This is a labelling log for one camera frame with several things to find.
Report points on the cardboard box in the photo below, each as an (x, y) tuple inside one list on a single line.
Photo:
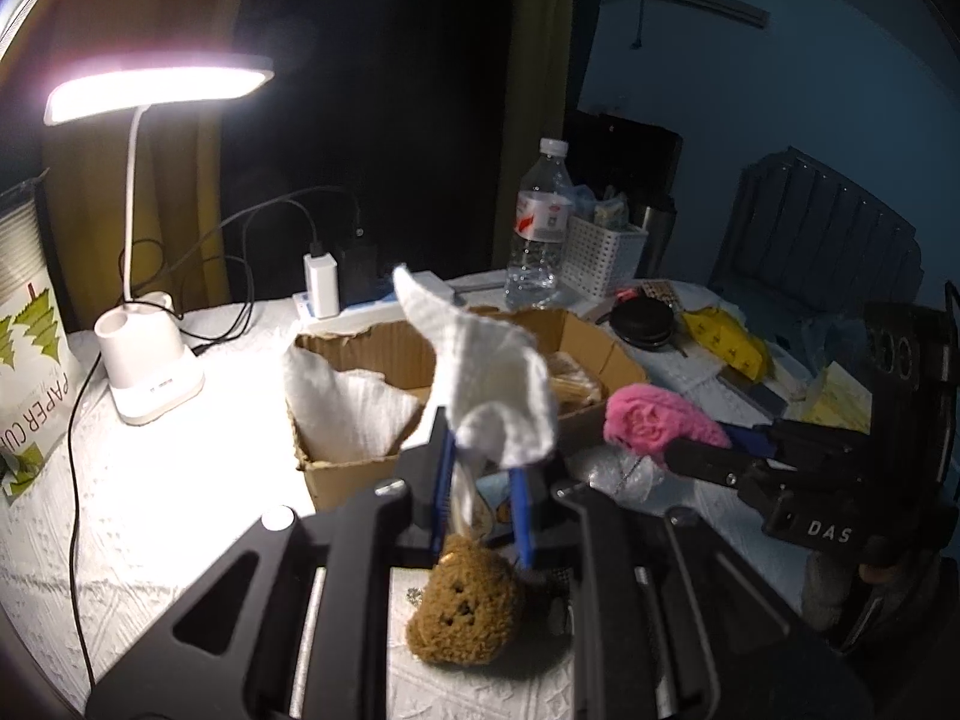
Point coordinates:
[(352, 476)]

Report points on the dark radiator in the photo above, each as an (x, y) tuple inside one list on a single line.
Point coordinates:
[(817, 232)]

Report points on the clear plastic water bottle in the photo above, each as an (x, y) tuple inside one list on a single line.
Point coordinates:
[(536, 240)]

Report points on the paper cup package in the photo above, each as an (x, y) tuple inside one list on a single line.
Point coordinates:
[(34, 360)]

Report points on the brown woven item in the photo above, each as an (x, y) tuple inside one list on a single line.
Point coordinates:
[(574, 382)]

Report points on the white charger plug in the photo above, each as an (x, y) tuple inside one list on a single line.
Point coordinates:
[(322, 281)]

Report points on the wall air conditioner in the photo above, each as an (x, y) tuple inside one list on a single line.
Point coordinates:
[(709, 6)]

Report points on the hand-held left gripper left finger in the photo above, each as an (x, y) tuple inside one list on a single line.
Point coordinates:
[(444, 465)]

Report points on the pill blister pack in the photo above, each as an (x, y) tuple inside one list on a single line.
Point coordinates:
[(661, 291)]

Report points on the clear plastic bag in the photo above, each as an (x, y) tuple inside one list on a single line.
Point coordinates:
[(626, 476)]

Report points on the black power adapter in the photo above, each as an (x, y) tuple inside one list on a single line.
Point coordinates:
[(361, 270)]

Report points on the white power strip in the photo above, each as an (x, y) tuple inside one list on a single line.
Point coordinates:
[(420, 292)]

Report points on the white cloth towel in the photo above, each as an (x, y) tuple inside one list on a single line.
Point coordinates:
[(487, 360), (337, 405)]

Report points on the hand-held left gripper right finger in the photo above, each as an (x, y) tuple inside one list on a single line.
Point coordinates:
[(520, 514)]

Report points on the pink plush toy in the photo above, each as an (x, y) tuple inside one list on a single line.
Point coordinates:
[(652, 416)]

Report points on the cartoon printed card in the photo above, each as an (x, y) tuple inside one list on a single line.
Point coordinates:
[(495, 506)]

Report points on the white plastic basket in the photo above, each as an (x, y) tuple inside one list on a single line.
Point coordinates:
[(604, 251)]

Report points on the white desk lamp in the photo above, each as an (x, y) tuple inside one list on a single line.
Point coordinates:
[(150, 382)]

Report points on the black monitor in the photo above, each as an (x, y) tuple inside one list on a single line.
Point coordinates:
[(622, 157)]

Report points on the black round case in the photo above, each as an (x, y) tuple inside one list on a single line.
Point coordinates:
[(643, 321)]

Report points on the white patterned tablecloth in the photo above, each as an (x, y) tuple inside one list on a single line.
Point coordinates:
[(187, 495)]

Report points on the brown teddy bear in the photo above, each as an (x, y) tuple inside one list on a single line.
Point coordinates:
[(465, 600)]

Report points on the steel cup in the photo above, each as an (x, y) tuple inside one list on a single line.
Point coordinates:
[(658, 240)]

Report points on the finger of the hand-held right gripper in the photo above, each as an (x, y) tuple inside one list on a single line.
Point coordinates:
[(752, 438), (705, 465)]

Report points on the yellow paper sheet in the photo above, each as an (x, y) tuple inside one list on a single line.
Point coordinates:
[(836, 401)]

